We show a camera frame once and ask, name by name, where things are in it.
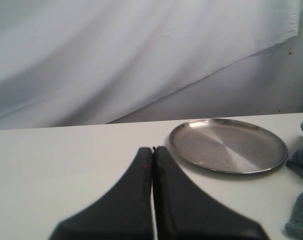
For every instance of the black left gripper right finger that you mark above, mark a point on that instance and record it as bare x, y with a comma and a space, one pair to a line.
185, 212

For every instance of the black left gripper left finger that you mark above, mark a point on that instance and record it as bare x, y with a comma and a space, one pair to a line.
123, 213

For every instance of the round stainless steel plate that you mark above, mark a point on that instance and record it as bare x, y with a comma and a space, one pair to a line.
228, 146

